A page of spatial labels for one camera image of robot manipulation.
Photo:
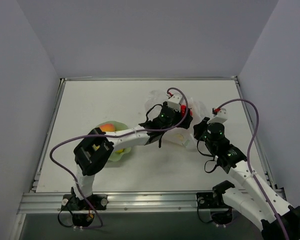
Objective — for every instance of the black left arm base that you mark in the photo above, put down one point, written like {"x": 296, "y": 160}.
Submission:
{"x": 82, "y": 214}

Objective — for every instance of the green wavy glass bowl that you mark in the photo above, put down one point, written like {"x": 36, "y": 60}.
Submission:
{"x": 114, "y": 157}

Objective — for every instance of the peach coloured fake peach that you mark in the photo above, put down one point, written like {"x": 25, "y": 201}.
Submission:
{"x": 107, "y": 127}

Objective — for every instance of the white plastic bag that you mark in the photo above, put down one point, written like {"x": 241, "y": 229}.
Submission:
{"x": 180, "y": 136}

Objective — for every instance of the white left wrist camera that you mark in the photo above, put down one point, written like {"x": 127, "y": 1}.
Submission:
{"x": 175, "y": 102}

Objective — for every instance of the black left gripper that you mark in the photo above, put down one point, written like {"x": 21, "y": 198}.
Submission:
{"x": 184, "y": 120}

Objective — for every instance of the red fake apple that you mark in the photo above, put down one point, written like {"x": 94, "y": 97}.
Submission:
{"x": 183, "y": 111}

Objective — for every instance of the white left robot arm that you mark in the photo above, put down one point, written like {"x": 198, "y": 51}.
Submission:
{"x": 92, "y": 153}

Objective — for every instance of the yellow fake banana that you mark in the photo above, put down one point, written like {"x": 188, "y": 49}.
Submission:
{"x": 120, "y": 151}

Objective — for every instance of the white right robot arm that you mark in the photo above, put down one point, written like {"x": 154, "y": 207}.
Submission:
{"x": 276, "y": 218}

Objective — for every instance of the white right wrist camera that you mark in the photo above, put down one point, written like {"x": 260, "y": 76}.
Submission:
{"x": 220, "y": 115}

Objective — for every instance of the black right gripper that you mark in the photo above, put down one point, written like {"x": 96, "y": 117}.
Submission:
{"x": 198, "y": 128}

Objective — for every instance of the aluminium front frame rail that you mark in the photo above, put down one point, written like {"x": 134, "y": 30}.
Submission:
{"x": 117, "y": 202}

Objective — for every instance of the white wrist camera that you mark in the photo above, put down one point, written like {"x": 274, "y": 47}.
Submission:
{"x": 220, "y": 115}
{"x": 175, "y": 102}

